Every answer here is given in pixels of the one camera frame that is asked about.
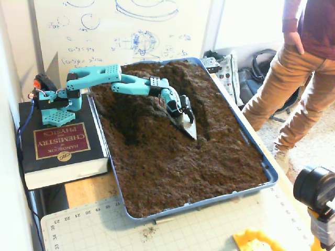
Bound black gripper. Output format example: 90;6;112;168
170;95;198;141

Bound brown soil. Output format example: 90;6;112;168
85;59;269;219

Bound maroon sleeved person forearm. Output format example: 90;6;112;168
281;0;309;35

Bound bare person hand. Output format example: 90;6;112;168
283;31;306;55

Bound white electronics box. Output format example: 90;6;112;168
216;53;244;107

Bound black vented device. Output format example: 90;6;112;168
200;56;222;74

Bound black backpack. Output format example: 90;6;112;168
238;49;302;113

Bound white shoe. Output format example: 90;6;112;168
272;143;291;175

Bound blue plastic tray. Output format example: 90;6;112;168
83;56;280;223

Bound person in tan trousers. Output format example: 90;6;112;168
242;0;335;152

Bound pale green cutting mat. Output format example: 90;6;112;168
40;182;315;251

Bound spilled soil crumbs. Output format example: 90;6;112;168
141;226;158;237

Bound whiteboard with blue sketches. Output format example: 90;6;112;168
32;0;213;76

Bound black chemistry physics handbook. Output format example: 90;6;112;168
18;93;110;191

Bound yellow plastic part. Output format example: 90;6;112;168
232;228;290;251

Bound black orange clamp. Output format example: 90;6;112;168
33;74;57;92

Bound yellow grey lens stand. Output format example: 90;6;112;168
306;203;335;251

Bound black camera lens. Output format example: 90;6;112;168
293;165;335;210

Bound blue cable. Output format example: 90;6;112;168
15;100;36;157

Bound black cable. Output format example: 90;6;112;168
15;146;45;251

